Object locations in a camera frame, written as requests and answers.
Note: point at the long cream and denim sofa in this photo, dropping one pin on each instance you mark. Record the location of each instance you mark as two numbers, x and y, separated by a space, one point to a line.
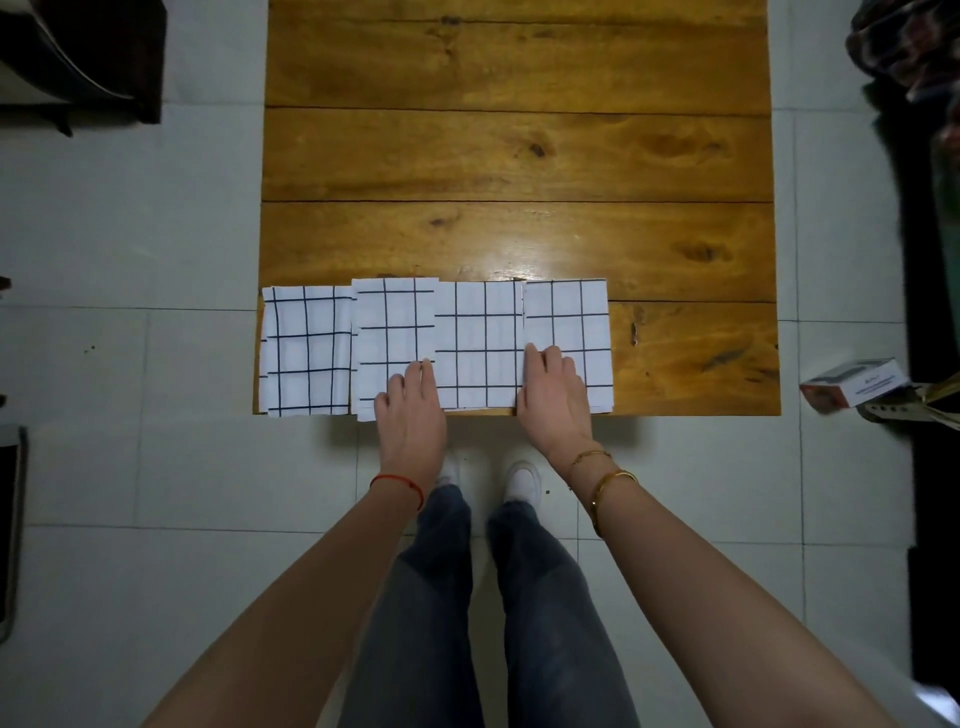
922 262

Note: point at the dark red refrigerator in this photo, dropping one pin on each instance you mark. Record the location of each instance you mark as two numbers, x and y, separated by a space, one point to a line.
11 525

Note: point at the person's right hand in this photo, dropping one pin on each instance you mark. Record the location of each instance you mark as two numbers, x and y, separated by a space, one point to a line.
555 405

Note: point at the small white orange box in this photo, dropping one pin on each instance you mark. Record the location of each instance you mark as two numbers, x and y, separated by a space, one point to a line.
862 386

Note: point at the white shoe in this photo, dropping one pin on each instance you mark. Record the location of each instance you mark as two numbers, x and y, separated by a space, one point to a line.
523 480
450 471

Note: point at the gold bangle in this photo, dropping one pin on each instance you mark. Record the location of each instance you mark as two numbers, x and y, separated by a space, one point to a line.
611 480

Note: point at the person's left forearm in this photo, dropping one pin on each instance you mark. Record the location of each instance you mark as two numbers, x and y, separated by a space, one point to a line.
285 622

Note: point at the person's left hand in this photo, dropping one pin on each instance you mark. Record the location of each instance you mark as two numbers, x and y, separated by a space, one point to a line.
412 427

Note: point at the person's denim trousers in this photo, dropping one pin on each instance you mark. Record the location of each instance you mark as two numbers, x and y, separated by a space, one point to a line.
420 615

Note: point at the cream and denim armchair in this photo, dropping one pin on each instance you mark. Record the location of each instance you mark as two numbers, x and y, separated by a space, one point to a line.
75 52

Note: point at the green cloth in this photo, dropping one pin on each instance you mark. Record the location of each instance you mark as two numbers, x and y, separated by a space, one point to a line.
949 225

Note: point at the grid cloth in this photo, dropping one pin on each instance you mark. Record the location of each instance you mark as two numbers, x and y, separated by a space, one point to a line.
307 352
570 315
480 337

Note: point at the person's right forearm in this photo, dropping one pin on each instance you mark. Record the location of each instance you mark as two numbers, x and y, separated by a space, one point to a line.
712 615

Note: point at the red plaid blanket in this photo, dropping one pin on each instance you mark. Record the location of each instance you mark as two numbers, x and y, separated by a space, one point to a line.
907 45

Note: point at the wooden table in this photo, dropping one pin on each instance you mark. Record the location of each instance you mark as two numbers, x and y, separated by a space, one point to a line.
525 150

